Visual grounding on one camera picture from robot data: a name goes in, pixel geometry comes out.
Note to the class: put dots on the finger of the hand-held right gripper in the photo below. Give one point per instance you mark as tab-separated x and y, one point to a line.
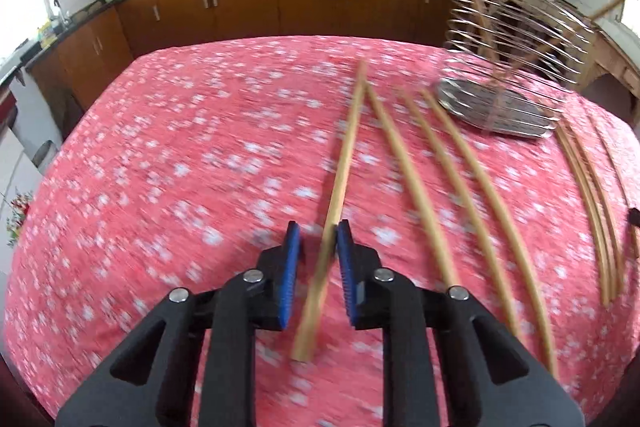
635	217

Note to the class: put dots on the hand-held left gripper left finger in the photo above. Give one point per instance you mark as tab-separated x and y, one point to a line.
292	267

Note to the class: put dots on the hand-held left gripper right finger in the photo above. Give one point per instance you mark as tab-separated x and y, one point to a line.
347	267

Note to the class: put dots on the red floral tablecloth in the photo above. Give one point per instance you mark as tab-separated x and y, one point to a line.
200	157

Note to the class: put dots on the wooden side table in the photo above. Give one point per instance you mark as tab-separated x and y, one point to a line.
607	57

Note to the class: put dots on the floral printed item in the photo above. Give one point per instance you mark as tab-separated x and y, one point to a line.
19	217

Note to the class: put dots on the white appliance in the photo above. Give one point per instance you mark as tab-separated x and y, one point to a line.
30	142

